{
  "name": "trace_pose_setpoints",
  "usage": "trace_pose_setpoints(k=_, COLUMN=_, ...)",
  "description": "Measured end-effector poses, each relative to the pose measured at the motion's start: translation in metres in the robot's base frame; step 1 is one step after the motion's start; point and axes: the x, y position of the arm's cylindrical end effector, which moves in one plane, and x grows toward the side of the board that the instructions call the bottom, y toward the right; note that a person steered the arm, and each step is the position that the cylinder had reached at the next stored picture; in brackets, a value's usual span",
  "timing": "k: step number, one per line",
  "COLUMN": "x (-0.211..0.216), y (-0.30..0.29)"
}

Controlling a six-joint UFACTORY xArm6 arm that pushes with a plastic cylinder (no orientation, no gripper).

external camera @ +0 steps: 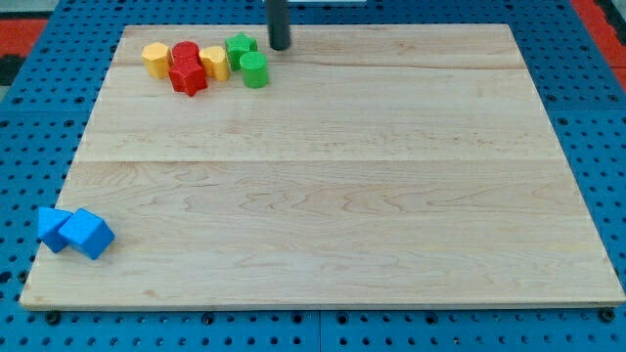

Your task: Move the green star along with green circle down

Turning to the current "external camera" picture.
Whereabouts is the green star block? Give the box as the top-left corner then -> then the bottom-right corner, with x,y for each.
225,32 -> 257,71

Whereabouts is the red star block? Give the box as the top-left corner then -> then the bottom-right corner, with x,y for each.
168,58 -> 207,97

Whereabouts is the light wooden board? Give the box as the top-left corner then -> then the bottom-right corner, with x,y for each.
21,23 -> 625,311

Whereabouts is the green cylinder block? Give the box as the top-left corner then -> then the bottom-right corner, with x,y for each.
240,52 -> 269,89

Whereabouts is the yellow pentagon block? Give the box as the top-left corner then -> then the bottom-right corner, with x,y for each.
199,46 -> 230,81

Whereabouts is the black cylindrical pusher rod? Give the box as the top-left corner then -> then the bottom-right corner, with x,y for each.
265,0 -> 291,51

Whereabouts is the red cylinder block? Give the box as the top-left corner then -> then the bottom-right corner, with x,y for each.
172,41 -> 200,63

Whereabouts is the yellow hexagon block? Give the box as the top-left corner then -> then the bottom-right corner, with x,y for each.
141,42 -> 172,79

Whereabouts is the blue cube block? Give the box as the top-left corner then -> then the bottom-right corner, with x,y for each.
59,208 -> 115,260

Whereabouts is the blue triangle block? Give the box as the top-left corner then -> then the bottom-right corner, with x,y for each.
37,207 -> 72,253

